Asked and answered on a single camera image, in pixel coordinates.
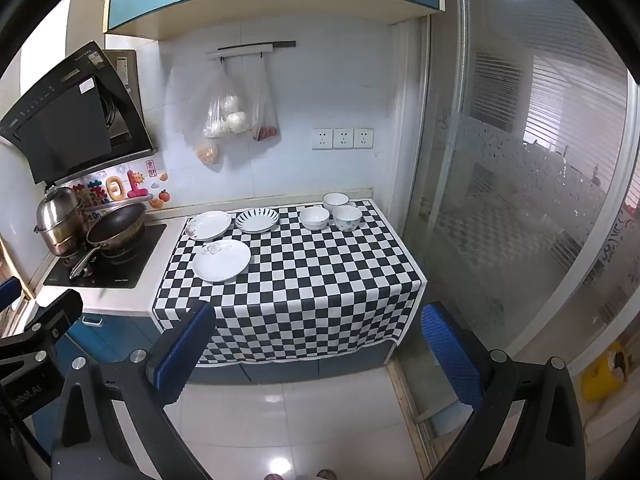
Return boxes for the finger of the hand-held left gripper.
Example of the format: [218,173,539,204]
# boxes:
[0,289,83,377]
[0,278,22,313]

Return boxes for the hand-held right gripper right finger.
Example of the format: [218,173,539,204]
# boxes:
[422,302,586,480]

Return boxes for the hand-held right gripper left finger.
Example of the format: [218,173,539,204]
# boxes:
[50,301,217,480]

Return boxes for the white plate pink floral print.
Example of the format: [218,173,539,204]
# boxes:
[192,239,252,282]

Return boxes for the white plate brown floral rim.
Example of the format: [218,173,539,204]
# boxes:
[185,211,233,242]

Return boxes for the striped blue white plate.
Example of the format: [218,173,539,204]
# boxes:
[235,207,281,235]

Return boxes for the white bowl blue flowers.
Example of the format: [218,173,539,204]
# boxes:
[332,205,363,232]

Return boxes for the white bowl red flowers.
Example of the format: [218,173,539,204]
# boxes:
[299,206,331,232]

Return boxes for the blue base cabinet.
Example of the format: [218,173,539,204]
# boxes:
[65,310,396,386]

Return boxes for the black gas stove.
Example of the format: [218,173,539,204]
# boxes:
[42,222,167,289]

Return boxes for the stainless steel steamer pot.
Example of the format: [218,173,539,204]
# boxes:
[34,186,87,257]

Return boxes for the black white checkered cloth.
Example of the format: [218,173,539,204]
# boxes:
[150,198,427,365]

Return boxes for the yellow container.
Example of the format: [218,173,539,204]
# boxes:
[580,342,631,403]

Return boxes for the black range hood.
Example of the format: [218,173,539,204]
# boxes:
[0,41,157,186]

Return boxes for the plastic bag with orange food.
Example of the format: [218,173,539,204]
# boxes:
[167,67,221,166]

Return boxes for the frosted glass sliding door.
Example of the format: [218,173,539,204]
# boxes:
[395,0,640,411]

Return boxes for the plastic bag with white buns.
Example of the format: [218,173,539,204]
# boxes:
[202,62,251,139]

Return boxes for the plastic bag with red food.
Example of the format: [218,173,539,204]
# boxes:
[248,60,281,143]

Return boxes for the wooden frame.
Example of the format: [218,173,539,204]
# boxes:
[0,237,40,336]

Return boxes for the dark wok with handle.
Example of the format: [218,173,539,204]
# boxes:
[69,201,147,280]

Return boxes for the colourful wall stickers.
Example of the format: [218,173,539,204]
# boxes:
[65,160,173,213]

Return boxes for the stainless steel hood duct cover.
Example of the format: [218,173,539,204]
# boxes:
[102,49,139,95]

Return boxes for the white wall hook rail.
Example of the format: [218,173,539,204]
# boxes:
[205,44,274,61]

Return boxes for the black wall bar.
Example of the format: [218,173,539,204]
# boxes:
[218,40,297,53]

